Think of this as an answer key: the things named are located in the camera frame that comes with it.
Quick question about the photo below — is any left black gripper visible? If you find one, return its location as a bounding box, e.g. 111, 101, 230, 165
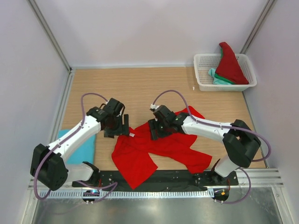
105, 113, 128, 138

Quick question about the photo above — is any bright red t shirt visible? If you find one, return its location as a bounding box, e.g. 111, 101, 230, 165
111, 105, 213, 190

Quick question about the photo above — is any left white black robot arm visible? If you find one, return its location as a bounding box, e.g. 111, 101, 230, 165
30, 98, 129, 191

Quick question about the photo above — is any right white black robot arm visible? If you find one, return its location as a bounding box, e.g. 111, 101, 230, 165
148, 105, 261, 185

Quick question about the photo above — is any folded light blue t shirt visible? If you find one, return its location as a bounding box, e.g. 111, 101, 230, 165
57, 129, 96, 164

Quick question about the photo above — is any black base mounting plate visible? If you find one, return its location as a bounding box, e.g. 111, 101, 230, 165
71, 169, 239, 192

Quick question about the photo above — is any mint t shirt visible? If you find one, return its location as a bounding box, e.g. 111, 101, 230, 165
208, 68, 232, 85

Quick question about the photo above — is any white plastic basket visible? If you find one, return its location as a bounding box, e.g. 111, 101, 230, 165
193, 53, 257, 91

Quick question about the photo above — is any dark red t shirt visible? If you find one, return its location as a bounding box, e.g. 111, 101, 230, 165
215, 42, 249, 85

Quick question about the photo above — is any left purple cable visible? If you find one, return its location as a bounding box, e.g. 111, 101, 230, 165
34, 92, 119, 206

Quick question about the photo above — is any white slotted cable duct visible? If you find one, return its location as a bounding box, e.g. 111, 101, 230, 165
47, 189, 214, 199

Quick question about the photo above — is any aluminium front rail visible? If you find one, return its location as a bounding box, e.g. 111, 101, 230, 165
28, 168, 284, 190

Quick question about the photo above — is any left aluminium corner post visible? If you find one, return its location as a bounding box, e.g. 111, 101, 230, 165
27, 0, 72, 73

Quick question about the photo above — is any aluminium corner post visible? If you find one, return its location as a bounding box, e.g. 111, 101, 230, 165
27, 0, 72, 73
240, 0, 277, 54

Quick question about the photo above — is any right aluminium corner post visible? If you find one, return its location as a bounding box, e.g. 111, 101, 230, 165
240, 0, 277, 54

